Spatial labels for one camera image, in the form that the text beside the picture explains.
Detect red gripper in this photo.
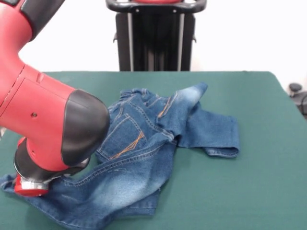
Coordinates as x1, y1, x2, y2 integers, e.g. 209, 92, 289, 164
14, 174, 50, 197

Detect blue denim jeans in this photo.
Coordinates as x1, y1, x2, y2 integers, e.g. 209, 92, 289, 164
0, 81, 241, 230

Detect dark green table cloth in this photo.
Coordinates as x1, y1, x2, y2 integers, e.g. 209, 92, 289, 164
0, 70, 307, 230

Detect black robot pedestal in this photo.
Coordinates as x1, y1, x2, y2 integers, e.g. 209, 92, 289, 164
105, 0, 207, 71

